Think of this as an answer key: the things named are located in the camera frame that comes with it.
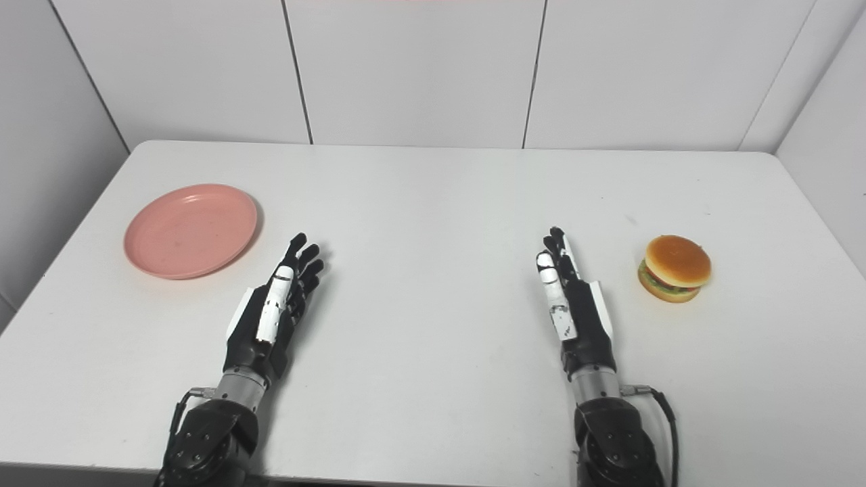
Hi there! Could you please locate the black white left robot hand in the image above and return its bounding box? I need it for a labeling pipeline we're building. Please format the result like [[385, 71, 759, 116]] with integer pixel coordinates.
[[225, 232, 325, 388]]

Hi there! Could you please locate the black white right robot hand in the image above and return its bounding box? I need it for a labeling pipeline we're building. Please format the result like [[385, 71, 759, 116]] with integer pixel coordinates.
[[536, 227, 618, 378]]

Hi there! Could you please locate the toy hamburger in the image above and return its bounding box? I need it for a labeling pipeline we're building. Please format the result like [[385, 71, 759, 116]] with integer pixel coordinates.
[[637, 235, 712, 304]]

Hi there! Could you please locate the pink round plate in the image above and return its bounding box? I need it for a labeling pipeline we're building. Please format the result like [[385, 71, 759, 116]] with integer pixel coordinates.
[[123, 183, 258, 280]]

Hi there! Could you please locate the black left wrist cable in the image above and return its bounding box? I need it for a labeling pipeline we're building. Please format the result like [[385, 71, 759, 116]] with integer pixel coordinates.
[[154, 386, 217, 487]]

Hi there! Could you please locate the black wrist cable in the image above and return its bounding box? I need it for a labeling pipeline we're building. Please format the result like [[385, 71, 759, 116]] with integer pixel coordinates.
[[621, 384, 680, 487], [154, 386, 217, 487]]

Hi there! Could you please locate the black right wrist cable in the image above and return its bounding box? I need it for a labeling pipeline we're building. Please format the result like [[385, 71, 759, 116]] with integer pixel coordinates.
[[621, 384, 680, 487]]

